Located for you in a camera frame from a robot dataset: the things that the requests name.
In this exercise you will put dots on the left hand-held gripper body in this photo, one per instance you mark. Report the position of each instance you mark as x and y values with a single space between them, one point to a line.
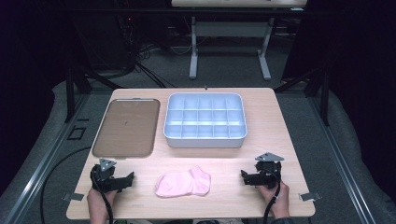
104 180

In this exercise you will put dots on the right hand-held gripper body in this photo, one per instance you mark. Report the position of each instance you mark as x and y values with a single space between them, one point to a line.
267 177

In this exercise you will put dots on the pink sock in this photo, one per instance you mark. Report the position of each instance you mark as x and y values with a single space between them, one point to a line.
183 183

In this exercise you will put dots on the person's left hand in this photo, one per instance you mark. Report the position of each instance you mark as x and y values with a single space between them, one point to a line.
97 202

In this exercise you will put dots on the person's right hand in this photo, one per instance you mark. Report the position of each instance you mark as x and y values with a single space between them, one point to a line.
280 202

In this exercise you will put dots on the brown rectangular tray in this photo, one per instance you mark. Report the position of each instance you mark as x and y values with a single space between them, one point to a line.
127 127

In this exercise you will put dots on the white divided organizer box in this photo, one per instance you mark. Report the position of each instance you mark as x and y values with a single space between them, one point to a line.
205 119

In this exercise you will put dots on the desk with white legs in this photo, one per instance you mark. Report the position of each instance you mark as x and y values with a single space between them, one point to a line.
230 29

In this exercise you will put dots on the grey metal table bracket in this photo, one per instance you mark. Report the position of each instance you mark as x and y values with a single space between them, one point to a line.
310 196
73 196

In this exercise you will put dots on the aluminium floor rail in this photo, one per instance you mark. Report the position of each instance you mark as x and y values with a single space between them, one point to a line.
43 161
341 161

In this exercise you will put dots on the black frame strut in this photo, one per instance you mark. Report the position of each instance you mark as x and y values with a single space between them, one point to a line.
324 99
71 93

